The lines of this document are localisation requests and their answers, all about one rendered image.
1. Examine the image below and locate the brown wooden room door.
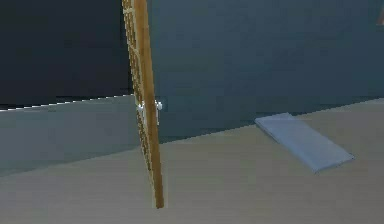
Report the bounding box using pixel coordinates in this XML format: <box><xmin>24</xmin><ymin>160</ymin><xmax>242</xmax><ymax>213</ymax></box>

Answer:
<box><xmin>121</xmin><ymin>0</ymin><xmax>165</xmax><ymax>210</ymax></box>

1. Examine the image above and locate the pale blue floor cloth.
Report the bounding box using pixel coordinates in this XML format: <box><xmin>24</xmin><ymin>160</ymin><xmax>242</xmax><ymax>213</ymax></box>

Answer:
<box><xmin>254</xmin><ymin>112</ymin><xmax>356</xmax><ymax>174</ymax></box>

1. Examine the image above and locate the silver door handle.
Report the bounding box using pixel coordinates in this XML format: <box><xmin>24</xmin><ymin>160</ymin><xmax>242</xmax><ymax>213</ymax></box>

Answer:
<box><xmin>136</xmin><ymin>99</ymin><xmax>164</xmax><ymax>126</ymax></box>

